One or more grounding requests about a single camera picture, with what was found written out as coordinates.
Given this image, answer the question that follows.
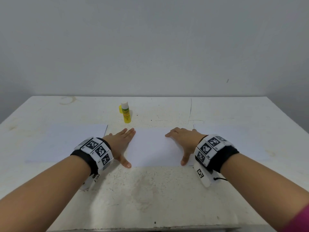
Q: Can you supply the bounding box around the person's right hand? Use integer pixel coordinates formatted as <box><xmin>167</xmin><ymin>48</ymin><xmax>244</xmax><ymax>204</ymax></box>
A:
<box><xmin>164</xmin><ymin>127</ymin><xmax>208</xmax><ymax>167</ymax></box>

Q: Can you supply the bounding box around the person's left hand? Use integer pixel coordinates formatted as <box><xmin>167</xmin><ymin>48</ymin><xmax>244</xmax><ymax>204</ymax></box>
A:
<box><xmin>102</xmin><ymin>127</ymin><xmax>137</xmax><ymax>169</ymax></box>

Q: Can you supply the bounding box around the yellow glue stick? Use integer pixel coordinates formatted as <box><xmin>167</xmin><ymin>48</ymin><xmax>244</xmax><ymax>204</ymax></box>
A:
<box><xmin>120</xmin><ymin>101</ymin><xmax>131</xmax><ymax>124</ymax></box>

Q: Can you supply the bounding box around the glued white paper sheet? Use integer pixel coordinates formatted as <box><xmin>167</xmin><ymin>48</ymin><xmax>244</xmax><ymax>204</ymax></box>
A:
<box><xmin>120</xmin><ymin>126</ymin><xmax>194</xmax><ymax>168</ymax></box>

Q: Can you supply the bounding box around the stack of white paper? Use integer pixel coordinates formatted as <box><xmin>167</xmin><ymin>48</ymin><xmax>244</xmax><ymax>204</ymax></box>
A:
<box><xmin>26</xmin><ymin>123</ymin><xmax>109</xmax><ymax>164</ymax></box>
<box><xmin>192</xmin><ymin>123</ymin><xmax>274</xmax><ymax>162</ymax></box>

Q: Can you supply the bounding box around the person's right forearm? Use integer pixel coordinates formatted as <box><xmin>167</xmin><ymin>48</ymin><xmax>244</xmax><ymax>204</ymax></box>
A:
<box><xmin>219</xmin><ymin>152</ymin><xmax>309</xmax><ymax>232</ymax></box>

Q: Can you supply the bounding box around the person's left forearm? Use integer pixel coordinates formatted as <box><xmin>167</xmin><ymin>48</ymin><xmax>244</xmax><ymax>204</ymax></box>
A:
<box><xmin>0</xmin><ymin>154</ymin><xmax>93</xmax><ymax>232</ymax></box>

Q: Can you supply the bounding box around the black marker wristband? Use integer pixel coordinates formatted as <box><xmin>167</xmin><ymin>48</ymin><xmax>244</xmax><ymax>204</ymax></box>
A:
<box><xmin>70</xmin><ymin>137</ymin><xmax>115</xmax><ymax>176</ymax></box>
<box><xmin>193</xmin><ymin>135</ymin><xmax>240</xmax><ymax>173</ymax></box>

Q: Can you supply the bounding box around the pink sleeve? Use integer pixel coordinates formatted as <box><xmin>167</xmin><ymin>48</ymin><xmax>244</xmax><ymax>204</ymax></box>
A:
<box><xmin>284</xmin><ymin>204</ymin><xmax>309</xmax><ymax>232</ymax></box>

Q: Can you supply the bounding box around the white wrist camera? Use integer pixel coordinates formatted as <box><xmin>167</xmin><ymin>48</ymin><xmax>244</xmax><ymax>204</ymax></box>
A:
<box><xmin>79</xmin><ymin>171</ymin><xmax>102</xmax><ymax>192</ymax></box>
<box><xmin>193</xmin><ymin>162</ymin><xmax>216</xmax><ymax>188</ymax></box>

